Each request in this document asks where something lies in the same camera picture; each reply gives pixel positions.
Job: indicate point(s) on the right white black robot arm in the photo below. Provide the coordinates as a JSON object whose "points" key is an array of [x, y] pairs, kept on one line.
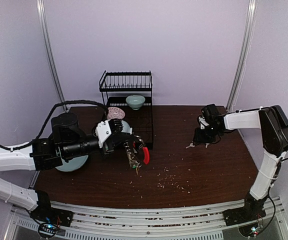
{"points": [[273, 124]]}

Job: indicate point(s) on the grey slotted front rail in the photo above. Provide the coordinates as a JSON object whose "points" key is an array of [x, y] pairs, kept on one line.
{"points": [[205, 222]]}

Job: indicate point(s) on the pale blue plate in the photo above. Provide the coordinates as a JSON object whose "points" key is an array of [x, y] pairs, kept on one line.
{"points": [[73, 164]]}

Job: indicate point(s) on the bunch of metal keys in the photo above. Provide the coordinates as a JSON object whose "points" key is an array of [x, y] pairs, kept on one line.
{"points": [[136, 166]]}

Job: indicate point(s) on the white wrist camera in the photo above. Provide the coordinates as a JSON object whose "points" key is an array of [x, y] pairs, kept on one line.
{"points": [[104, 129], [202, 122]]}

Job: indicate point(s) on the aluminium frame post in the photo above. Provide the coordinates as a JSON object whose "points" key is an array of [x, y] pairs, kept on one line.
{"points": [[244, 51], [48, 47]]}

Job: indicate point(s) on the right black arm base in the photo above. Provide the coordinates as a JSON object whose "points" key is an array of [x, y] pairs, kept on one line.
{"points": [[250, 211]]}

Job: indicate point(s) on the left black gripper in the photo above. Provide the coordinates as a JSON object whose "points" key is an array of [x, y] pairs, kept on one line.
{"points": [[115, 138]]}

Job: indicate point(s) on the pink patterned bowl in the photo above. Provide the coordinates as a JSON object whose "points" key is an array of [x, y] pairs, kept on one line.
{"points": [[115, 113]]}

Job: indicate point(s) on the large keyring with red grip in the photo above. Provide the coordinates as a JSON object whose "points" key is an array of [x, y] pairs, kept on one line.
{"points": [[137, 150]]}

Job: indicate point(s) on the right aluminium frame post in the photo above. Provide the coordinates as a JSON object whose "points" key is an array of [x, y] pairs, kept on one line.
{"points": [[244, 51]]}

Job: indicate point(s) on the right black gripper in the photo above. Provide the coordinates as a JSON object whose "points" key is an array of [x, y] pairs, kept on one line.
{"points": [[200, 136]]}

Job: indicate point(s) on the pale blue tilted bowl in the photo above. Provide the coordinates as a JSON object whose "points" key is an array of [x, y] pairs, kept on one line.
{"points": [[126, 128]]}

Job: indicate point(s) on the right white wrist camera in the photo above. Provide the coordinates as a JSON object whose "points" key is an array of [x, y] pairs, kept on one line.
{"points": [[202, 122]]}

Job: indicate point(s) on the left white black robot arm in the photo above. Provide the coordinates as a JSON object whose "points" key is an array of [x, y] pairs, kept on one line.
{"points": [[66, 149]]}

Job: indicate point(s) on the light green ceramic bowl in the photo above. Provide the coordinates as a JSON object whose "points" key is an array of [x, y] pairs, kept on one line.
{"points": [[135, 101]]}

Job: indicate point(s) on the scattered crumbs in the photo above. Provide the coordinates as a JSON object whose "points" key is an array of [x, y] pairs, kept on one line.
{"points": [[174, 174]]}

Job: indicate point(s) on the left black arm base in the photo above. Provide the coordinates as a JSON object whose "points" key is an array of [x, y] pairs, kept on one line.
{"points": [[44, 212]]}

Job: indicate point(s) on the left aluminium frame post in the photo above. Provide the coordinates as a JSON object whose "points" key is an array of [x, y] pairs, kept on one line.
{"points": [[48, 47]]}

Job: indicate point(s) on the black wire dish rack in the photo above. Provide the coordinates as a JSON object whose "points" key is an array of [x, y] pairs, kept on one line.
{"points": [[131, 91]]}

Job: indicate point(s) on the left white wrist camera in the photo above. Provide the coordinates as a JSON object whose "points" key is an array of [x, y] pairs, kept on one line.
{"points": [[104, 129]]}

